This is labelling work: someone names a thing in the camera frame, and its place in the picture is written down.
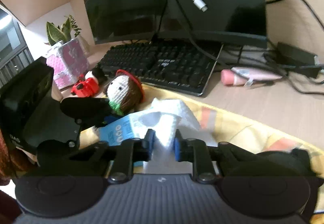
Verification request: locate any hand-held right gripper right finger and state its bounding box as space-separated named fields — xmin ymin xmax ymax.
xmin=174 ymin=130 xmax=243 ymax=184

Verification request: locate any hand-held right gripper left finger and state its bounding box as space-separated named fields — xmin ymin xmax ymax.
xmin=38 ymin=129 xmax=155 ymax=184

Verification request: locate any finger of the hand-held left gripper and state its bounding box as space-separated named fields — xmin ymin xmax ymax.
xmin=95 ymin=115 xmax=119 ymax=129
xmin=60 ymin=97 xmax=112 ymax=126

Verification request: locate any blue wet wipes packet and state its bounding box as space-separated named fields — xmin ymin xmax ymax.
xmin=98 ymin=114 xmax=152 ymax=167

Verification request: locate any white paper tissue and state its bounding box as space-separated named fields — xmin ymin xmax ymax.
xmin=138 ymin=99 xmax=218 ymax=166

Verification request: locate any person's left forearm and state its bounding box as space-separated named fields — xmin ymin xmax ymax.
xmin=0 ymin=128 xmax=36 ymax=189

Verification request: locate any red toy car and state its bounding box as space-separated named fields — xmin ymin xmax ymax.
xmin=71 ymin=72 xmax=100 ymax=98

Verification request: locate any crochet doll with red hat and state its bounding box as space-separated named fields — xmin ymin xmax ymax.
xmin=104 ymin=69 xmax=145 ymax=115

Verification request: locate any pink quilted box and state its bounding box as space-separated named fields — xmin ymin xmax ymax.
xmin=46 ymin=38 xmax=90 ymax=88

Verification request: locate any black keyboard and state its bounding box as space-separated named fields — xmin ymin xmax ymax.
xmin=96 ymin=42 xmax=223 ymax=96

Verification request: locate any small green plant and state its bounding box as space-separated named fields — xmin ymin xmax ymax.
xmin=46 ymin=15 xmax=81 ymax=46

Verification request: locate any yellow printed cartoon towel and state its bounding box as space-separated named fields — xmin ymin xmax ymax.
xmin=81 ymin=87 xmax=324 ymax=224

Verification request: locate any pink tube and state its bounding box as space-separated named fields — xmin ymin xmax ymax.
xmin=221 ymin=67 xmax=282 ymax=86

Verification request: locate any black computer monitor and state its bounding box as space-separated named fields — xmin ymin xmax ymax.
xmin=78 ymin=0 xmax=268 ymax=48

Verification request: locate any black power adapter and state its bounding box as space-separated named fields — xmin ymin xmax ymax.
xmin=263 ymin=42 xmax=319 ymax=79

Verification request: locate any black hanging cable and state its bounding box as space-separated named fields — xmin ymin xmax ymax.
xmin=152 ymin=0 xmax=228 ymax=67

